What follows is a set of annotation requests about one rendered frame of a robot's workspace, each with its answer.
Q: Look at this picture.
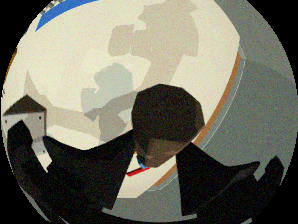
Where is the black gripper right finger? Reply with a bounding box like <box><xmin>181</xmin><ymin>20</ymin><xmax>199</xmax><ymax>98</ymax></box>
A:
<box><xmin>174</xmin><ymin>143</ymin><xmax>261</xmax><ymax>216</ymax></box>

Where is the blue flat strip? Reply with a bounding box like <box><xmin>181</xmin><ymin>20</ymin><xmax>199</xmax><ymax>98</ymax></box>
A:
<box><xmin>36</xmin><ymin>0</ymin><xmax>96</xmax><ymax>31</ymax></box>

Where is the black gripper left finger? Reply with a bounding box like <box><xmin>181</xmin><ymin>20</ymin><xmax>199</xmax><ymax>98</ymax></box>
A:
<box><xmin>43</xmin><ymin>129</ymin><xmax>136</xmax><ymax>210</ymax></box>

